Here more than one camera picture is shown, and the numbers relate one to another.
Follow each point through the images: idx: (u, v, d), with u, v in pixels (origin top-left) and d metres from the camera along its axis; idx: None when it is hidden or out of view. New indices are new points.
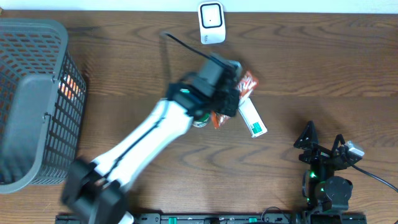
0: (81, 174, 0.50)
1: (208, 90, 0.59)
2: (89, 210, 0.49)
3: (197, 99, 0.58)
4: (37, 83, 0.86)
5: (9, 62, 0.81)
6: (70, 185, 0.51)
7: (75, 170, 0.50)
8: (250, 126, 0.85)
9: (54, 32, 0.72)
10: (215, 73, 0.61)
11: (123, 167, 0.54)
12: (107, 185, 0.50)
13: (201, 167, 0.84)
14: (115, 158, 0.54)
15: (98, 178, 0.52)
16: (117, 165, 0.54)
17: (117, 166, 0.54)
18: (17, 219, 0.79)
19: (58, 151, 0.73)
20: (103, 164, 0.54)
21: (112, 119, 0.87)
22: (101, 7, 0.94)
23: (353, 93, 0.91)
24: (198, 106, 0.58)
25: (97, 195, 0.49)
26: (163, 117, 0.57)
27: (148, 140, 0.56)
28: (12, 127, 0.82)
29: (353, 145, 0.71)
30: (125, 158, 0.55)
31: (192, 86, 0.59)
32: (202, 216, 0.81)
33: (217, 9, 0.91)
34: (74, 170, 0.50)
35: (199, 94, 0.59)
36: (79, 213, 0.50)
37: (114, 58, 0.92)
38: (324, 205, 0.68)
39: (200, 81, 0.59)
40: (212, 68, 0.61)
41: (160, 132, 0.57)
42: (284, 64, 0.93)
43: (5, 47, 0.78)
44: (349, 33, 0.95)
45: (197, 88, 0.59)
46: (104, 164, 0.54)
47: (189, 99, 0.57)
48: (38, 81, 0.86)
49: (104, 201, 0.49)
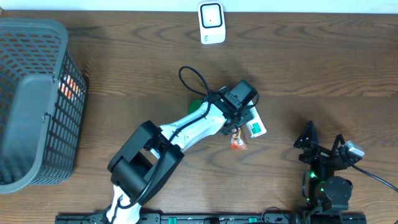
0: (148, 137, 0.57)
1: (238, 106, 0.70)
2: (148, 170, 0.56)
3: (229, 110, 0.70)
4: (37, 83, 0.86)
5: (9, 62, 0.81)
6: (134, 145, 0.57)
7: (144, 132, 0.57)
8: (250, 126, 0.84)
9: (54, 32, 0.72)
10: (244, 94, 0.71)
11: (181, 137, 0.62)
12: (169, 149, 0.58)
13: (201, 167, 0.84)
14: (175, 129, 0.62)
15: (161, 142, 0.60)
16: (177, 134, 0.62)
17: (177, 135, 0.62)
18: (17, 219, 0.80)
19: (58, 151, 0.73)
20: (166, 130, 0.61)
21: (112, 119, 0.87)
22: (102, 7, 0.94)
23: (353, 93, 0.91)
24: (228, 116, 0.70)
25: (160, 157, 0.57)
26: (211, 111, 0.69)
27: (199, 126, 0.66)
28: (13, 127, 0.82)
29: (353, 145, 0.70)
30: (183, 132, 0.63)
31: (226, 99, 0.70)
32: (202, 216, 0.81)
33: (217, 9, 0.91)
34: (142, 132, 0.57)
35: (231, 107, 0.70)
36: (135, 174, 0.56)
37: (114, 58, 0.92)
38: (324, 205, 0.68)
39: (232, 98, 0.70)
40: (242, 90, 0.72)
41: (208, 122, 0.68)
42: (285, 64, 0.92)
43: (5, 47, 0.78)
44: (349, 33, 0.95)
45: (230, 102, 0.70)
46: (167, 130, 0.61)
47: (224, 108, 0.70)
48: (38, 81, 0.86)
49: (166, 162, 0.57)
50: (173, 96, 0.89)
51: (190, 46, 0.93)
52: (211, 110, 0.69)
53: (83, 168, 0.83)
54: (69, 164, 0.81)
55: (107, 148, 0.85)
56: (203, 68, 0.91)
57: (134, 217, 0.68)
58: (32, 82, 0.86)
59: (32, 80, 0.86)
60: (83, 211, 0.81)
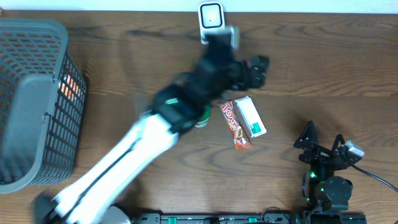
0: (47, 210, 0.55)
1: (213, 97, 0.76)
2: None
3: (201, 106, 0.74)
4: (37, 83, 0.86)
5: (9, 62, 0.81)
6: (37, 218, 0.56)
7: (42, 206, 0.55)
8: (250, 126, 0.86)
9: (54, 32, 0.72)
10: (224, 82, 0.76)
11: (86, 203, 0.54)
12: None
13: (201, 167, 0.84)
14: (78, 195, 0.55)
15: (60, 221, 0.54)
16: (79, 202, 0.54)
17: (80, 203, 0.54)
18: (17, 219, 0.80)
19: (58, 151, 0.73)
20: (62, 203, 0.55)
21: (112, 119, 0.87)
22: (102, 7, 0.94)
23: (353, 93, 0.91)
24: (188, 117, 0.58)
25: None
26: (139, 138, 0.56)
27: (124, 163, 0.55)
28: (13, 127, 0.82)
29: (353, 145, 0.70)
30: (87, 195, 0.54)
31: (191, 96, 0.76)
32: (202, 216, 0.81)
33: (217, 9, 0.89)
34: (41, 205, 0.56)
35: None
36: None
37: (114, 58, 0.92)
38: (324, 205, 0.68)
39: None
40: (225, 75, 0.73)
41: (134, 155, 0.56)
42: (284, 64, 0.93)
43: (5, 47, 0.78)
44: (349, 33, 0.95)
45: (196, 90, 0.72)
46: (64, 202, 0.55)
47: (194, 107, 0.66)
48: (38, 81, 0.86)
49: None
50: None
51: None
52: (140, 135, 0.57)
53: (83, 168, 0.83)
54: (69, 164, 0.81)
55: (107, 148, 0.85)
56: None
57: None
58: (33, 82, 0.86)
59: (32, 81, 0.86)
60: None
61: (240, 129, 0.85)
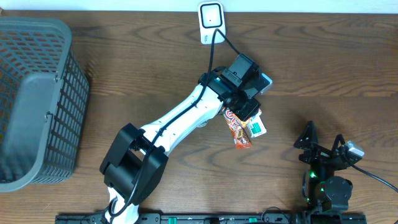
0: None
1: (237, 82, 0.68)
2: None
3: (227, 88, 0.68)
4: (229, 86, 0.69)
5: (8, 56, 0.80)
6: None
7: None
8: (250, 126, 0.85)
9: (58, 32, 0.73)
10: (245, 69, 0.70)
11: (185, 116, 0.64)
12: None
13: (201, 167, 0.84)
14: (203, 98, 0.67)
15: None
16: (161, 134, 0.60)
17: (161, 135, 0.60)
18: (16, 219, 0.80)
19: (60, 150, 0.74)
20: (148, 133, 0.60)
21: (113, 119, 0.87)
22: (102, 7, 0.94)
23: (353, 93, 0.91)
24: (228, 94, 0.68)
25: None
26: (201, 99, 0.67)
27: (184, 120, 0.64)
28: (142, 193, 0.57)
29: (353, 145, 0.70)
30: (187, 113, 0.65)
31: (223, 77, 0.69)
32: (202, 216, 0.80)
33: (217, 9, 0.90)
34: (122, 138, 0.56)
35: (230, 84, 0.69)
36: (119, 181, 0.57)
37: (114, 58, 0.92)
38: (324, 205, 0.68)
39: (231, 73, 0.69)
40: (242, 65, 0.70)
41: (196, 111, 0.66)
42: (284, 64, 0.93)
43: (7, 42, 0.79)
44: (349, 33, 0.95)
45: (228, 79, 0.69)
46: (150, 134, 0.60)
47: (221, 87, 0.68)
48: (255, 68, 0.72)
49: None
50: (173, 96, 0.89)
51: (190, 46, 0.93)
52: (202, 98, 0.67)
53: (83, 168, 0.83)
54: (70, 163, 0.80)
55: (107, 148, 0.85)
56: (203, 68, 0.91)
57: (132, 217, 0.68)
58: (238, 73, 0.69)
59: (234, 70, 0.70)
60: (83, 211, 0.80)
61: (240, 129, 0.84)
